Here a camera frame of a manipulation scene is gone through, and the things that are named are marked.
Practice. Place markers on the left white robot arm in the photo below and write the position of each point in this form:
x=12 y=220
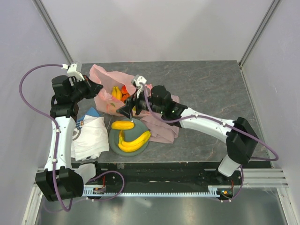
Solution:
x=59 y=181

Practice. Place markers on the mauve folded cloth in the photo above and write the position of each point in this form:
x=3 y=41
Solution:
x=160 y=132

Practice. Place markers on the yellow banana bunch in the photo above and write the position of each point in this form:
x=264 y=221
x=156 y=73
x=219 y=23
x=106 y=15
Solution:
x=135 y=144

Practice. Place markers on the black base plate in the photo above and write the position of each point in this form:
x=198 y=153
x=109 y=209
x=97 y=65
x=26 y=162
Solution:
x=198 y=173

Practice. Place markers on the aluminium frame post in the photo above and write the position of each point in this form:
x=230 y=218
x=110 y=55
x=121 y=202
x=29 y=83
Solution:
x=259 y=31
x=53 y=30

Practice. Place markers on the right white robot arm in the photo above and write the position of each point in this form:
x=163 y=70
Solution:
x=238 y=135

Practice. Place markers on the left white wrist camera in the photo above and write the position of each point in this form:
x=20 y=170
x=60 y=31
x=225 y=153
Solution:
x=74 y=70

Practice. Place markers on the left aluminium frame post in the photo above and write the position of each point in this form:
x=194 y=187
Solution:
x=53 y=30

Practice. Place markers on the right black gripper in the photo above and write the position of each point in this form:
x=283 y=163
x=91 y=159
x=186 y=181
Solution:
x=127 y=109

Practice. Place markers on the orange tangerine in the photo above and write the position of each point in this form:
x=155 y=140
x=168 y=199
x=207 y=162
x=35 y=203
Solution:
x=125 y=97

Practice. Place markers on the pink plastic bag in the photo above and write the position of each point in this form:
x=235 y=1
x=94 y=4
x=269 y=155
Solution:
x=104 y=101

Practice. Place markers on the aluminium rail front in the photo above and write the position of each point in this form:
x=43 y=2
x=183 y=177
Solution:
x=112 y=180

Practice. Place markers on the white slotted cable duct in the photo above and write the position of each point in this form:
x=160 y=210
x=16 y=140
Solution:
x=96 y=191

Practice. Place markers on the red-yellow apple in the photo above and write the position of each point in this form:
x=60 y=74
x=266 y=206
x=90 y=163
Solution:
x=124 y=90

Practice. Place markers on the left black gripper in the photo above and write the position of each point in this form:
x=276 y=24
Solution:
x=93 y=88

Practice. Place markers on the right aluminium frame post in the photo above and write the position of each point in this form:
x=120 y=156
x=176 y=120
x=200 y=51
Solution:
x=259 y=31

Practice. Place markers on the single yellow banana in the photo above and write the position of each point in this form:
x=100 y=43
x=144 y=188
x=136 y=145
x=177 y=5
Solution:
x=116 y=92

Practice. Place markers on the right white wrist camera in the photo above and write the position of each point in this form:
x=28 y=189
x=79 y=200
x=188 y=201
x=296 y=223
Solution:
x=139 y=82

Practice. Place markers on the grey-green plate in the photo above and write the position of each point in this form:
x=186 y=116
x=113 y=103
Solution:
x=129 y=135

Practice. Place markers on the white cloth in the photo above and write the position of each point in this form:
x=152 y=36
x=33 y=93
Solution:
x=90 y=140

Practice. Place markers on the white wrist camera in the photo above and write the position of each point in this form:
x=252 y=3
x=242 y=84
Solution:
x=74 y=70
x=139 y=82

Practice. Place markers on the yellow mango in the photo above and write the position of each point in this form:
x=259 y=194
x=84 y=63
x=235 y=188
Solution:
x=122 y=125

